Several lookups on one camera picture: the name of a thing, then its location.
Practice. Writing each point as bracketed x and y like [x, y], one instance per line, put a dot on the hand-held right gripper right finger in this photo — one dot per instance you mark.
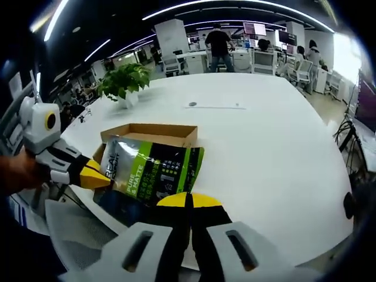
[235, 252]

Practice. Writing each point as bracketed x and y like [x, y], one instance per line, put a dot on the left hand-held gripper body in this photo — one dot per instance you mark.
[38, 126]

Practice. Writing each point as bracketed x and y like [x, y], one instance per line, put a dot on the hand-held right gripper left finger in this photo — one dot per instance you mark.
[132, 252]

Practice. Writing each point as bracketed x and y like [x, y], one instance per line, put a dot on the green black pouch soft item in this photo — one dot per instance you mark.
[152, 170]

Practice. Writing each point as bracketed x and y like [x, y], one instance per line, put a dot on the brown cardboard shoe box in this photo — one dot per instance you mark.
[158, 132]

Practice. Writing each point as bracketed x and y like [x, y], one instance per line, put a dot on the small black table object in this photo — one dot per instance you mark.
[83, 117]

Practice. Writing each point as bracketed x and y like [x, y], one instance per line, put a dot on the green potted plant white pot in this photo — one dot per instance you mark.
[126, 77]

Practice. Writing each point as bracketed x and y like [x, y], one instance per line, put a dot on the person's dark blue clothing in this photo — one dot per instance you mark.
[23, 252]

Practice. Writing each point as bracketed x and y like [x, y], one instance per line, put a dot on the round grey table grommet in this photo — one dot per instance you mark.
[193, 104]

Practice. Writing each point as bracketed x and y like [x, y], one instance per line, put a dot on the white table socket strip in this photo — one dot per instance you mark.
[220, 106]

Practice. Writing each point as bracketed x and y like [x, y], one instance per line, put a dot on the purple-lit large screen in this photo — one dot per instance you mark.
[367, 102]

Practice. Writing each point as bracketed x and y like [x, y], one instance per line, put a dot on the dark computer monitor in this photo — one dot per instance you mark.
[288, 37]

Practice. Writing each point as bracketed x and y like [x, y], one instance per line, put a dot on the pink-lit computer monitor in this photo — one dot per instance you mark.
[254, 28]

